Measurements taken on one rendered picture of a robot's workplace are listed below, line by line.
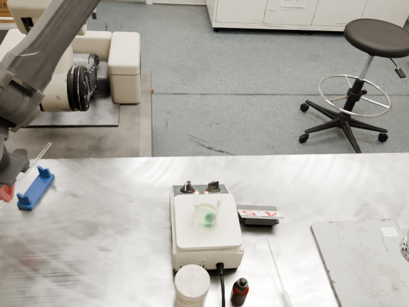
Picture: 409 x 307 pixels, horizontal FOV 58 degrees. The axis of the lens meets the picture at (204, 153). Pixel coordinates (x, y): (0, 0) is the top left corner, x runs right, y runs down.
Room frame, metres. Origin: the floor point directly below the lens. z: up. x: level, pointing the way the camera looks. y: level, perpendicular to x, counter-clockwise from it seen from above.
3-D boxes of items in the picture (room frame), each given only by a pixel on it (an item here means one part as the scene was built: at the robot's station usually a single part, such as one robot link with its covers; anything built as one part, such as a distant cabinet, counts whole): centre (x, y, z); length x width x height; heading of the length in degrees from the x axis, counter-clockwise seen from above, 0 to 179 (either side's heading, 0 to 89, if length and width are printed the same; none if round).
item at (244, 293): (0.31, -0.09, 0.78); 0.03 x 0.03 x 0.07
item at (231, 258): (0.44, -0.01, 0.79); 0.22 x 0.13 x 0.08; 10
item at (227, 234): (0.42, -0.02, 0.83); 0.12 x 0.12 x 0.01; 10
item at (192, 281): (0.30, 0.00, 0.79); 0.06 x 0.06 x 0.08
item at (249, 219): (0.50, -0.13, 0.77); 0.09 x 0.06 x 0.04; 95
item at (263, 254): (0.41, -0.15, 0.76); 0.06 x 0.06 x 0.02
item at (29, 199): (0.50, 0.36, 0.77); 0.10 x 0.03 x 0.04; 172
